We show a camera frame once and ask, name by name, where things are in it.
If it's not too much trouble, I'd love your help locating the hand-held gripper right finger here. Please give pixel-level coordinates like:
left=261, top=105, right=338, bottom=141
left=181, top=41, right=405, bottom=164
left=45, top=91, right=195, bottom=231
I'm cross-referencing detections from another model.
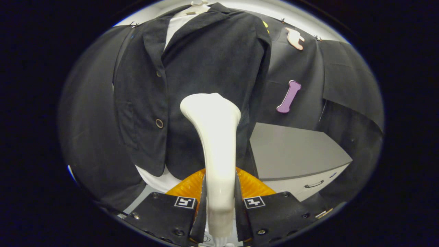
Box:
left=235, top=167, right=318, bottom=247

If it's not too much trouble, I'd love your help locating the black jacket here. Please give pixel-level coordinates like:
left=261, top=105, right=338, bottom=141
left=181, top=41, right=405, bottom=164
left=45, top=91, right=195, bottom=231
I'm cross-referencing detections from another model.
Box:
left=112, top=3, right=272, bottom=180

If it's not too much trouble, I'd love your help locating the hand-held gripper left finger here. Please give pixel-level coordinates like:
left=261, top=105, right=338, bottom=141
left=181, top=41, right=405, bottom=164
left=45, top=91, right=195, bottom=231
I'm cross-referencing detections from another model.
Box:
left=123, top=168, right=207, bottom=247

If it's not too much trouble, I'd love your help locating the grey cabinet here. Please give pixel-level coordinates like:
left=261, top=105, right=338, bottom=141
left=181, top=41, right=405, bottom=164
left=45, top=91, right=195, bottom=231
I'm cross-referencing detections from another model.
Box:
left=249, top=122, right=353, bottom=202

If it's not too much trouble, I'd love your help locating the black backdrop cloth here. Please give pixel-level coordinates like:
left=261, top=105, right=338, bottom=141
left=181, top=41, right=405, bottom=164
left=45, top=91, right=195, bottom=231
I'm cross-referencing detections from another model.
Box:
left=58, top=14, right=384, bottom=213

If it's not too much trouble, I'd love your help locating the white garment steamer nozzle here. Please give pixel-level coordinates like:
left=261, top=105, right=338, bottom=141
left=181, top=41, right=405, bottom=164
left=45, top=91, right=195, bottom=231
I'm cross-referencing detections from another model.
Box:
left=180, top=93, right=241, bottom=247

